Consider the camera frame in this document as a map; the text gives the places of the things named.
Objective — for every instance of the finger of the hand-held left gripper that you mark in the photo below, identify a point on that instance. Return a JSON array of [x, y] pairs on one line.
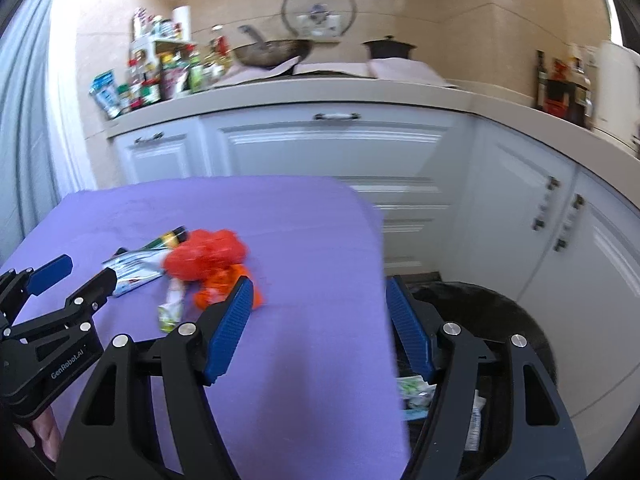
[[50, 272], [92, 290]]

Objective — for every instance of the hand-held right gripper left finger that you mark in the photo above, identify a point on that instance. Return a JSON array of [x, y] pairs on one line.
[[232, 330]]

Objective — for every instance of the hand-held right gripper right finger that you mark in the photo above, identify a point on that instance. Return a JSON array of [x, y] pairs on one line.
[[407, 330]]

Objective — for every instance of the orange plastic bag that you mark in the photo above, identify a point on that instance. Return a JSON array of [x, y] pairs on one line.
[[215, 292]]

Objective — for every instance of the white packet red print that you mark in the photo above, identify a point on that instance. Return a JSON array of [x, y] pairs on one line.
[[135, 262]]

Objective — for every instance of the red plastic bag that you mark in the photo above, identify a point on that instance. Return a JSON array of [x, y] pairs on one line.
[[205, 255]]

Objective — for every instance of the waste bin with black bag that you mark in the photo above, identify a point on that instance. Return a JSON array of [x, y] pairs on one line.
[[500, 310]]

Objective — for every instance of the small brown bottle yellow label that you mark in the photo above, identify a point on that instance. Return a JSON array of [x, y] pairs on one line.
[[172, 237]]

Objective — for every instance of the thin white stick packet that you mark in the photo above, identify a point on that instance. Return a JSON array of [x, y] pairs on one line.
[[475, 425]]

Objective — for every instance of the person's left hand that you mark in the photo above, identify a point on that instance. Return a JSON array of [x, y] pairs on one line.
[[47, 435]]

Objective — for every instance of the purple tablecloth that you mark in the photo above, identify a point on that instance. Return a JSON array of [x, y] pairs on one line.
[[300, 240]]

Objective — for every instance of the blue white packet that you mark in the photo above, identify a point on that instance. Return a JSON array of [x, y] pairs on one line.
[[106, 95]]

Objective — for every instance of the white kitchen cabinet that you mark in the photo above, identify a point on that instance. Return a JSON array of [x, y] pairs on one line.
[[325, 150]]

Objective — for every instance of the cluster of condiment bottles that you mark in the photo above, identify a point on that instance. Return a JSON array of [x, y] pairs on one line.
[[150, 92]]

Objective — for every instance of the pale cloth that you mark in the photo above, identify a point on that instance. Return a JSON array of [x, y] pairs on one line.
[[410, 72], [240, 76]]

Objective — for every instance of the white spice rack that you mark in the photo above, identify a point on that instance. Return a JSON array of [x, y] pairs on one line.
[[165, 42]]

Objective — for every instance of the red and black jar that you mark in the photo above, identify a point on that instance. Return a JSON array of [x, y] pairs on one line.
[[556, 105]]

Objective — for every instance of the steel wok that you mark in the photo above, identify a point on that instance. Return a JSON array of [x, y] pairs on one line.
[[270, 55]]

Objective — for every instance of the black lidded pot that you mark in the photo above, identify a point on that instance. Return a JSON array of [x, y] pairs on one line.
[[390, 50]]

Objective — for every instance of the dark green oil bottle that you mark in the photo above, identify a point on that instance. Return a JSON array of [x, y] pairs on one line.
[[541, 82]]

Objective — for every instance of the paper towel roll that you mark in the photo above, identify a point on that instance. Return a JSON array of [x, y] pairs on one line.
[[182, 22]]

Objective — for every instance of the brown sauce bottle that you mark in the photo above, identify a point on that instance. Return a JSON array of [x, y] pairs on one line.
[[580, 100]]

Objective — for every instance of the white lid holder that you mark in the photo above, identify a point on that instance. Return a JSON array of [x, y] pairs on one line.
[[330, 25]]

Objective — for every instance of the white electric kettle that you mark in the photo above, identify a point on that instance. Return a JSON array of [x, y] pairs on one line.
[[620, 95]]

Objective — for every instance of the glass pot lid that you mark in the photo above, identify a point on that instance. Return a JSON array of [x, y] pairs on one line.
[[300, 0]]

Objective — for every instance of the white door frame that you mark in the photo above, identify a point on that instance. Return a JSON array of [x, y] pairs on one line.
[[40, 110]]

